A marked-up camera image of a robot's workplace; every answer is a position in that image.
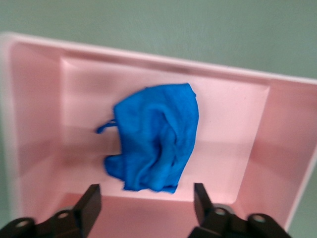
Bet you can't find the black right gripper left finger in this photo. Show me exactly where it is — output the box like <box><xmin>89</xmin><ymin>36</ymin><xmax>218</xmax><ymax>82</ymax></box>
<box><xmin>0</xmin><ymin>183</ymin><xmax>102</xmax><ymax>238</ymax></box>

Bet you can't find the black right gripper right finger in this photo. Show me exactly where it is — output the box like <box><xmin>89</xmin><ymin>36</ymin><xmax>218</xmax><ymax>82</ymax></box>
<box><xmin>187</xmin><ymin>183</ymin><xmax>292</xmax><ymax>238</ymax></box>

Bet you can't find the blue cloth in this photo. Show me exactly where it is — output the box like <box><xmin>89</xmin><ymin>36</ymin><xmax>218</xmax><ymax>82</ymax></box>
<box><xmin>96</xmin><ymin>83</ymin><xmax>200</xmax><ymax>194</ymax></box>

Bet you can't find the pink plastic bin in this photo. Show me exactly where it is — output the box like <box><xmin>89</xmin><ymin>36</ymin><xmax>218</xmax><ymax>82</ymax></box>
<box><xmin>0</xmin><ymin>31</ymin><xmax>317</xmax><ymax>238</ymax></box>

